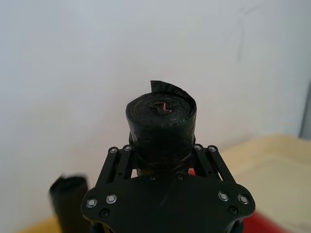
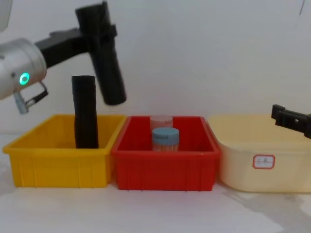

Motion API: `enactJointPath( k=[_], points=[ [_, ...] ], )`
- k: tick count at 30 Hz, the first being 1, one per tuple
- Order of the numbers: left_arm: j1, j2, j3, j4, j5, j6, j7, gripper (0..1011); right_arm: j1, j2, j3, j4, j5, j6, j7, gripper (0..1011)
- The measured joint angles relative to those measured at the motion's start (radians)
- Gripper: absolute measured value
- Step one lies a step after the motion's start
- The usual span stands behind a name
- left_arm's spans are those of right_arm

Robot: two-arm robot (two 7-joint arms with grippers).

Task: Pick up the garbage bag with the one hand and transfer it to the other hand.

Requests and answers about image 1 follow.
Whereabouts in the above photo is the black plastic bag roll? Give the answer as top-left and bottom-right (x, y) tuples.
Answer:
(49, 175), (91, 233)
(125, 80), (197, 176)

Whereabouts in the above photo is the red plastic object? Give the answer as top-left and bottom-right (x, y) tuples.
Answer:
(242, 208), (311, 233)

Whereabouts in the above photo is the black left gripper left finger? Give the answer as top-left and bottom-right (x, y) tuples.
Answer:
(91, 134), (139, 190)

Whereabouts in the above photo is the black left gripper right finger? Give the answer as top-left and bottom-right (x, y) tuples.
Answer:
(187, 135), (238, 184)

